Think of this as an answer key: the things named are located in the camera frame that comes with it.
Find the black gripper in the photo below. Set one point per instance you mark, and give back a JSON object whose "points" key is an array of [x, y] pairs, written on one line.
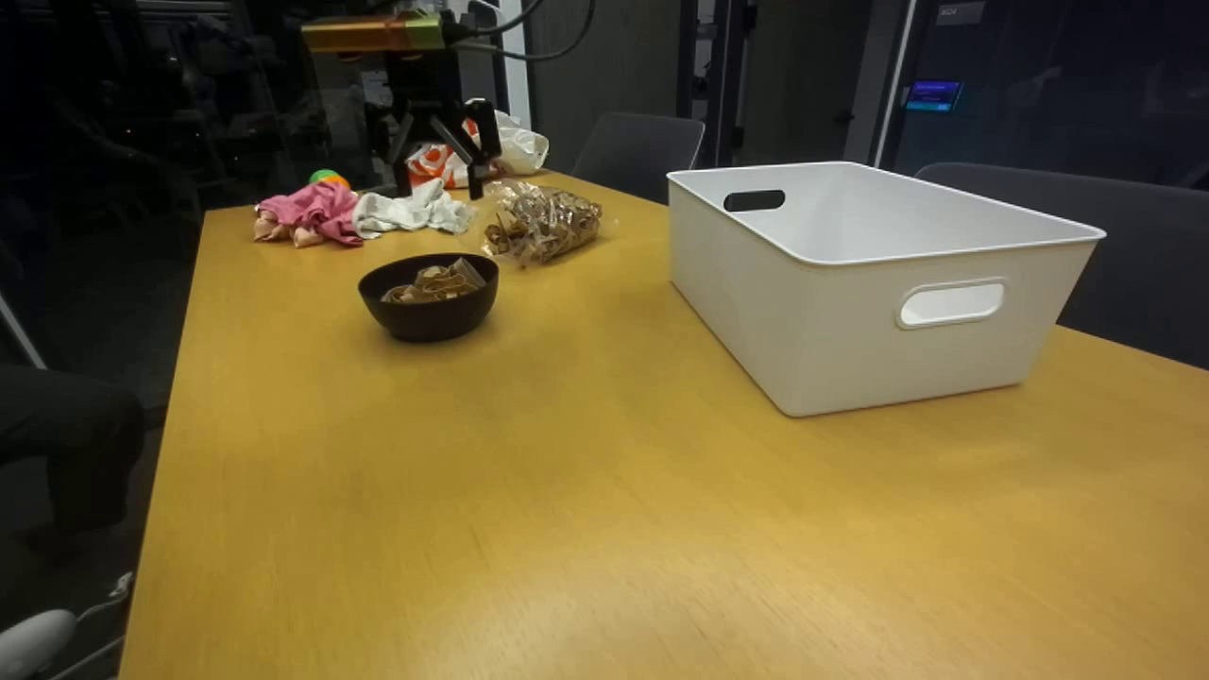
{"points": [[420, 81]]}

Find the brown snack bag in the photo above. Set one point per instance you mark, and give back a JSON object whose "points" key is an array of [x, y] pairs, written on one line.
{"points": [[549, 229]]}

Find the tan rubber bands pile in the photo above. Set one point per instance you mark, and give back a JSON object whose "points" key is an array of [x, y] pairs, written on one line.
{"points": [[436, 286]]}

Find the black bowl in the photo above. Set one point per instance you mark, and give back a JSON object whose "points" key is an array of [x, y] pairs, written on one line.
{"points": [[428, 323]]}

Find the white cloth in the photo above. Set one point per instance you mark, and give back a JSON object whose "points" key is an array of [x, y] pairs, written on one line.
{"points": [[404, 213]]}

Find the green toy fruit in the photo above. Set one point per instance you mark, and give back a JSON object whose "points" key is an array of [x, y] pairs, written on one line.
{"points": [[324, 174]]}

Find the pink cloth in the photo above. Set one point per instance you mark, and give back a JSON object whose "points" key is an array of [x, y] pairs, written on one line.
{"points": [[307, 213]]}

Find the grey office chair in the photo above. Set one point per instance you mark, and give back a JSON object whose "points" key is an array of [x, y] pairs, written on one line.
{"points": [[635, 151]]}

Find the white plastic storage bin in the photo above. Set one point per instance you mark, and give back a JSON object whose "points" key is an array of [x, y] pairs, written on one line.
{"points": [[808, 325]]}

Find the blue lit screen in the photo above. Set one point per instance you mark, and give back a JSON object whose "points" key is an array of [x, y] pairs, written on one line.
{"points": [[934, 97]]}

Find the white rounded chair base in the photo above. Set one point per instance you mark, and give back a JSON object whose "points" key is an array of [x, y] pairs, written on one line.
{"points": [[33, 640]]}

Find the wide dark grey chair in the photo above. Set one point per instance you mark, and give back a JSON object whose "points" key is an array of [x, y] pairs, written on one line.
{"points": [[1134, 252]]}

